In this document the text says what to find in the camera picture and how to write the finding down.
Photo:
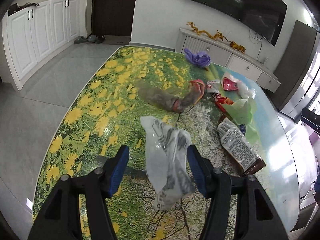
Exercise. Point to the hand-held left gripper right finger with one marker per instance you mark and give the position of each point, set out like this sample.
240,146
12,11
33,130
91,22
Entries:
196,170

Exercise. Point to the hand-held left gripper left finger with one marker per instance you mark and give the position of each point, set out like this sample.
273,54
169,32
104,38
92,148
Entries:
120,170

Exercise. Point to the clear plastic bag grey print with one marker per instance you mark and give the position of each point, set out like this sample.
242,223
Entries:
170,165

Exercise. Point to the white brown snack packet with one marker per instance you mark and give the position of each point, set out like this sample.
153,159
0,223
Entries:
238,147

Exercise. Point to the green plastic bag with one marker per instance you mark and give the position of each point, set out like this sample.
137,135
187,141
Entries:
241,112

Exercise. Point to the clear plastic wrap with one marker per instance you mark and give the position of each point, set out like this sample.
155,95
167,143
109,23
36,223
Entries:
246,90

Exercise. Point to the red snack wrapper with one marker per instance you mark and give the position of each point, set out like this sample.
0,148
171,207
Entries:
223,101

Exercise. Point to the red white small wrapper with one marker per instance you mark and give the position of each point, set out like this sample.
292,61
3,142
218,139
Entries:
212,85

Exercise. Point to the red and clear plastic packet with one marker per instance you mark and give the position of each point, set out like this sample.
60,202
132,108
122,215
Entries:
229,83

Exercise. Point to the purple plastic bag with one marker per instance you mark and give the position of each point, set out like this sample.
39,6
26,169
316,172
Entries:
198,58

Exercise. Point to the dark grey tall cabinet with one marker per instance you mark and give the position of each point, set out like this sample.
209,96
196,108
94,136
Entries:
292,65

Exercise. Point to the golden tiger figurine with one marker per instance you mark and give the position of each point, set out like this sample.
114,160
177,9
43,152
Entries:
237,47

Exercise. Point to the white low tv cabinet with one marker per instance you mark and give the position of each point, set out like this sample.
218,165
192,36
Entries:
220,52

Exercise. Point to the short golden dragon figurine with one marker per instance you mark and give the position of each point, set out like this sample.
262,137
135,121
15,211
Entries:
218,36

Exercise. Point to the dark slipper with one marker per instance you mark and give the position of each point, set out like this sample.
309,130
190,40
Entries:
101,39

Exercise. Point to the blue grey slipper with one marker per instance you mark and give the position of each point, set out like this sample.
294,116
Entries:
92,38

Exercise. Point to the light grey slipper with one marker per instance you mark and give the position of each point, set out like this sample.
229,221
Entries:
80,40

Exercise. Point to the long golden dragon figurine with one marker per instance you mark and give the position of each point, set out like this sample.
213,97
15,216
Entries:
200,31

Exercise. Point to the white floor cupboard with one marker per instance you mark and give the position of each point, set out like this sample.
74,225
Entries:
42,35

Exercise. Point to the dark brown door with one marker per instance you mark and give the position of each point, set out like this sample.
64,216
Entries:
115,5

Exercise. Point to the black bag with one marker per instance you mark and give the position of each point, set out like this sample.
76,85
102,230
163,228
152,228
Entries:
12,9

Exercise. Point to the black wall television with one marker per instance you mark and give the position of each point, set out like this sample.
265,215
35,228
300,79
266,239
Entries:
232,5

